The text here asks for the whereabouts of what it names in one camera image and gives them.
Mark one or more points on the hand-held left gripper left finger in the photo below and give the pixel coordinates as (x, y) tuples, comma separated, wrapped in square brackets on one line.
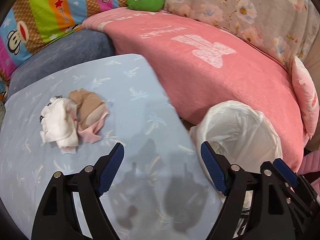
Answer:
[(111, 170)]

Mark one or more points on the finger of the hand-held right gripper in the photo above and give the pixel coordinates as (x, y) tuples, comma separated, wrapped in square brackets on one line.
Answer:
[(300, 210), (285, 171)]

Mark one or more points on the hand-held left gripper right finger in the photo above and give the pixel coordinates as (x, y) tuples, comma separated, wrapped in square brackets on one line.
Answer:
[(215, 170)]

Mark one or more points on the light pink cloth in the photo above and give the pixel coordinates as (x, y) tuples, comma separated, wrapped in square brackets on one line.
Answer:
[(92, 132)]

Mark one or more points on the white bin with plastic liner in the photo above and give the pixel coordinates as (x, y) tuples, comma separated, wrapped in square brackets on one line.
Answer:
[(237, 130)]

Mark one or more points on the white cloth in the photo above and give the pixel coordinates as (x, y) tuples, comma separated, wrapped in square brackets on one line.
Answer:
[(57, 122)]

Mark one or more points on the beige sheer stocking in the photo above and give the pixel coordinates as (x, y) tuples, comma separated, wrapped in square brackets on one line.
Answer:
[(86, 102)]

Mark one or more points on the pink chair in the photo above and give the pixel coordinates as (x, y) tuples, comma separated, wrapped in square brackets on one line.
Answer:
[(312, 162)]

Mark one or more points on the light blue printed cloth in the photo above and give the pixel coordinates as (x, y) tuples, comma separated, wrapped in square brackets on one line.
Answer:
[(150, 100)]

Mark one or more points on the pink printed pillow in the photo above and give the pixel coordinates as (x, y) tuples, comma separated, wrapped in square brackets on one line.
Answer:
[(303, 92)]

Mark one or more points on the pink blanket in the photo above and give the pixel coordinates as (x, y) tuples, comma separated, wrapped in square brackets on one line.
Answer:
[(200, 80)]

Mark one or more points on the blue-grey cushion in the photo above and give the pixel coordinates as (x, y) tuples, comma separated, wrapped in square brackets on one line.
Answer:
[(62, 52)]

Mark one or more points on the grey floral quilt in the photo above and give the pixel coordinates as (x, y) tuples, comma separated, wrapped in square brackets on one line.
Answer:
[(225, 5)]

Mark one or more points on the colourful monkey cartoon pillow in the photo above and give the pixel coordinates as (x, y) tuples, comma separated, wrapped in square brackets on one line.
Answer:
[(50, 10)]

